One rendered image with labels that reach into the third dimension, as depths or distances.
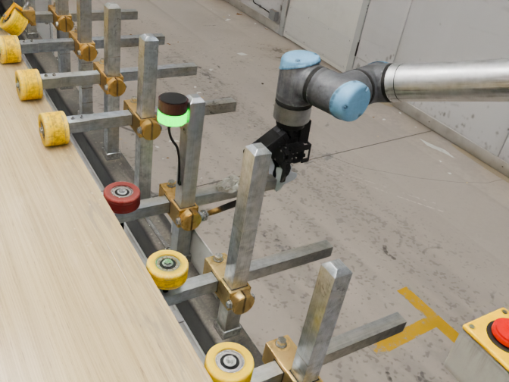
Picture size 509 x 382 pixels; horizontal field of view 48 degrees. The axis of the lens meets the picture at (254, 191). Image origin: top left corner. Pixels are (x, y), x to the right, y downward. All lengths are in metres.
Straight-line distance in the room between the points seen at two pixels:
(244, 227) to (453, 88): 0.53
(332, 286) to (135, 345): 0.34
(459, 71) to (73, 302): 0.87
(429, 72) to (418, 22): 2.82
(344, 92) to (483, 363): 0.73
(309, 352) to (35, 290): 0.48
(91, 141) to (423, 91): 1.05
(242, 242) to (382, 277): 1.61
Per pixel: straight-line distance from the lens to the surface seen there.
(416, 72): 1.31
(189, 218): 1.30
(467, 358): 0.69
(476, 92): 1.25
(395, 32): 4.24
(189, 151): 1.22
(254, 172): 0.99
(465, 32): 3.88
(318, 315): 0.91
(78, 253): 1.14
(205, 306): 1.32
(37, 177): 1.35
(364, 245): 2.78
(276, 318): 2.30
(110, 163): 1.76
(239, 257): 1.10
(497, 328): 0.67
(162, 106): 1.15
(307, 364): 0.99
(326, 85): 1.27
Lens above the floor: 1.65
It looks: 34 degrees down
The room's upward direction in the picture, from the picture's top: 10 degrees clockwise
